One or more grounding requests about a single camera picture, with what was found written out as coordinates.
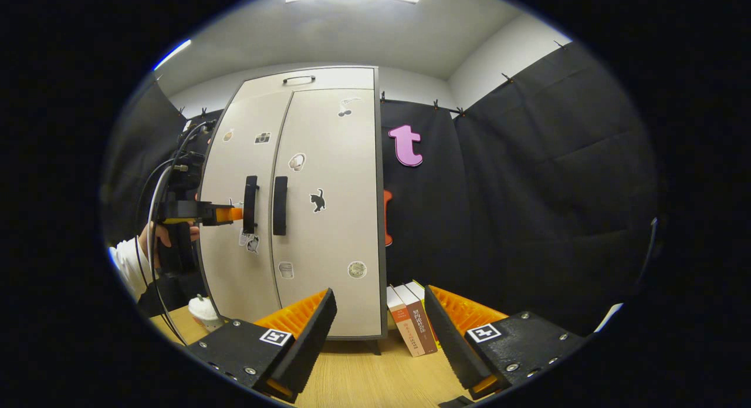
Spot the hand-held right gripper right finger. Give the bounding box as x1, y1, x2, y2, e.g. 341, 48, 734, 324
424, 285, 587, 402

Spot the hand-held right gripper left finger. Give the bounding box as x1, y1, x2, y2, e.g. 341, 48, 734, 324
187, 288, 339, 404

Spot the white cabinet door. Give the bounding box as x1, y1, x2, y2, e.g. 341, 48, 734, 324
198, 91, 293, 322
270, 89, 383, 338

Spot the white shoe cabinet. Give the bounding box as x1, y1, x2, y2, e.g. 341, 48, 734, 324
197, 66, 388, 356

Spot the white cabinet drawer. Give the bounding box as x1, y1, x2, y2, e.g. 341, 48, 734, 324
226, 66, 376, 103

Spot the brown book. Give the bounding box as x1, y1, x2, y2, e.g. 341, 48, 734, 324
394, 284, 439, 355

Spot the white lidded cup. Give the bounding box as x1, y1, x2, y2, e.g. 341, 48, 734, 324
188, 295, 226, 333

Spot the black backdrop cloth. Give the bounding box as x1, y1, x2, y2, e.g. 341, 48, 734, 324
100, 41, 661, 338

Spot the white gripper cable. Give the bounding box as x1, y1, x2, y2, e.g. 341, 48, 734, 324
147, 164, 180, 285

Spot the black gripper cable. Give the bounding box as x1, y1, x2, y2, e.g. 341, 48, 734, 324
134, 120, 206, 345

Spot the black door handle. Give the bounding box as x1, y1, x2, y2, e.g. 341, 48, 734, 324
243, 175, 259, 234
272, 176, 289, 237

